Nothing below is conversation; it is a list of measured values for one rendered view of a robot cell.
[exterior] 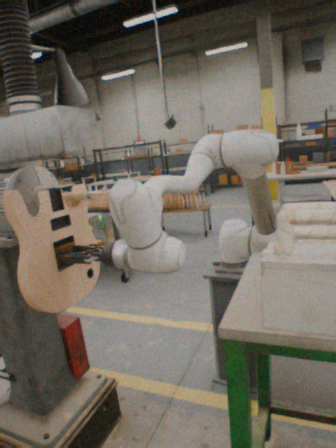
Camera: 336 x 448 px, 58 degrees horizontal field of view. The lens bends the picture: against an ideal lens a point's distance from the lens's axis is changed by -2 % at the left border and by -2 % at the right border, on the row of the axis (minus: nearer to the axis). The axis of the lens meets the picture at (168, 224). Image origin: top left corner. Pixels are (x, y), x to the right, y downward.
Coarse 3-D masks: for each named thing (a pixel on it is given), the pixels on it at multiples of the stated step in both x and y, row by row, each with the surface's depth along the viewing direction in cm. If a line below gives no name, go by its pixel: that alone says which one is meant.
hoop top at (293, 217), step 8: (280, 216) 66; (288, 216) 65; (296, 216) 65; (304, 216) 64; (312, 216) 63; (320, 216) 62; (328, 216) 62; (296, 224) 65; (304, 224) 65; (312, 224) 64; (320, 224) 64; (328, 224) 63
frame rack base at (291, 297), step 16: (272, 256) 71; (304, 256) 69; (320, 256) 68; (272, 272) 69; (288, 272) 67; (304, 272) 66; (320, 272) 64; (272, 288) 69; (288, 288) 68; (304, 288) 66; (320, 288) 65; (272, 304) 70; (288, 304) 69; (304, 304) 67; (320, 304) 66; (272, 320) 71; (288, 320) 70; (304, 320) 68; (320, 320) 66
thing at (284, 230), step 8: (280, 224) 66; (288, 224) 66; (280, 232) 67; (288, 232) 66; (280, 240) 67; (288, 240) 67; (280, 248) 68; (288, 248) 67; (280, 256) 68; (288, 256) 67
